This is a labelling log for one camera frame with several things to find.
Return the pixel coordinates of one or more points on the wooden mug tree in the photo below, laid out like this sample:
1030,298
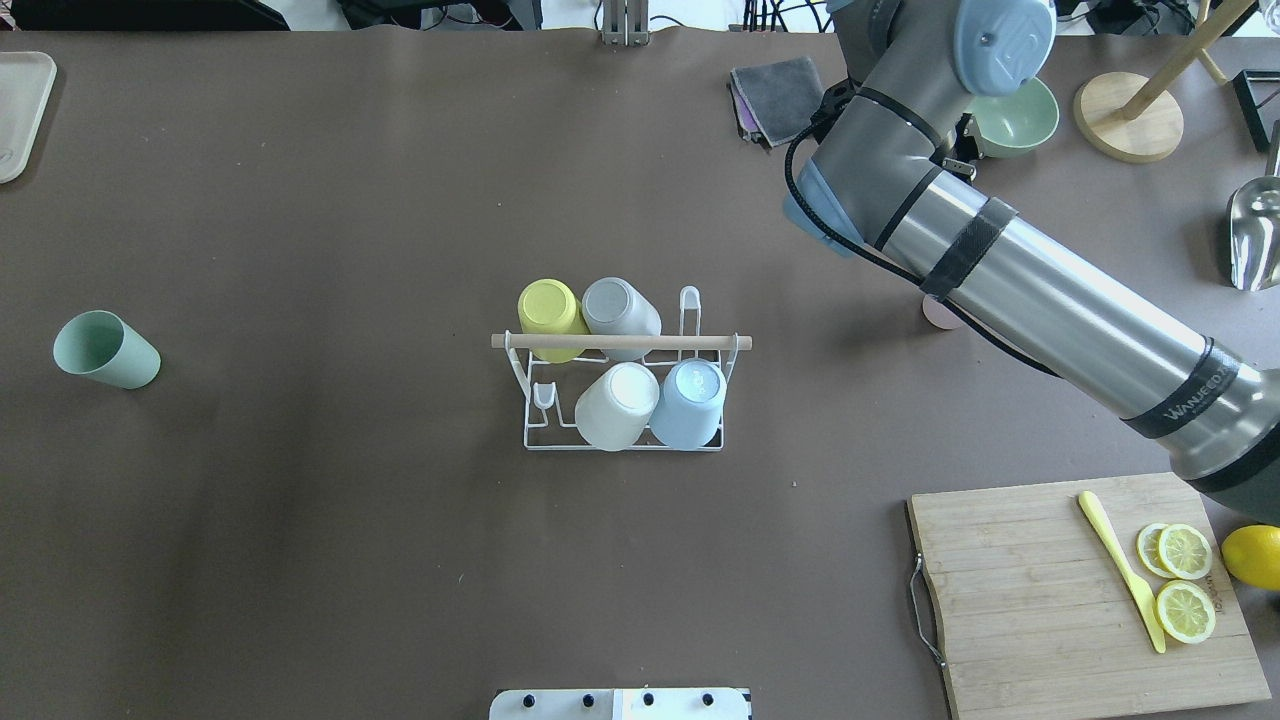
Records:
1134,118

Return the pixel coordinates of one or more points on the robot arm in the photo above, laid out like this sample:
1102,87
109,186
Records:
876,187

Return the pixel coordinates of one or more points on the metal scoop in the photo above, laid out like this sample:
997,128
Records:
1253,227

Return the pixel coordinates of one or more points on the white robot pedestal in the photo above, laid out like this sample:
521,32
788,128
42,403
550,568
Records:
623,703

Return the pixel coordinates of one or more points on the pink cup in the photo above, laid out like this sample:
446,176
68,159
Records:
939,316

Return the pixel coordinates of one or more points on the mint green cup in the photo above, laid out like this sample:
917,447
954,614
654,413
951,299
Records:
100,346

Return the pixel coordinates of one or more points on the white wire cup holder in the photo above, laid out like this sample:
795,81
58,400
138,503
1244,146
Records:
598,373

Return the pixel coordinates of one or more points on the white cup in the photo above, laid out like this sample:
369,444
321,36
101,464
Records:
613,412

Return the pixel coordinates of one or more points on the lemon slice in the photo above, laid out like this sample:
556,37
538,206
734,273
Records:
1174,551
1185,612

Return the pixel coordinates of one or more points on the light blue cup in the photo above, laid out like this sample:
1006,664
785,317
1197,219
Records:
690,405

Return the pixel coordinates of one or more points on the grey cup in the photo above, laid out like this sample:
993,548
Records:
613,306

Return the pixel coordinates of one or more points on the green bowl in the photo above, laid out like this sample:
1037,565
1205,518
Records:
1013,125

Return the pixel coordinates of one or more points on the wooden cutting board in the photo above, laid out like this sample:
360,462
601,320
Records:
1033,620

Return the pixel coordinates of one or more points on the aluminium frame post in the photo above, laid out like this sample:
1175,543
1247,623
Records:
625,22

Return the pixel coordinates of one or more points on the cream tray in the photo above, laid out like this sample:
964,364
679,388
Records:
27,78

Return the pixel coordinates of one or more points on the yellow lemon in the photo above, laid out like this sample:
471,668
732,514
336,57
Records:
1251,555

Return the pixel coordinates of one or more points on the yellow plastic knife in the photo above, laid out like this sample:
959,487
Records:
1138,588

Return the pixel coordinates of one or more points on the yellow cup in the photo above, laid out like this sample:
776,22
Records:
548,306

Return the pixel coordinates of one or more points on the grey folded cloth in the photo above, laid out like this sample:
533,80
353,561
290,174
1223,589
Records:
774,102

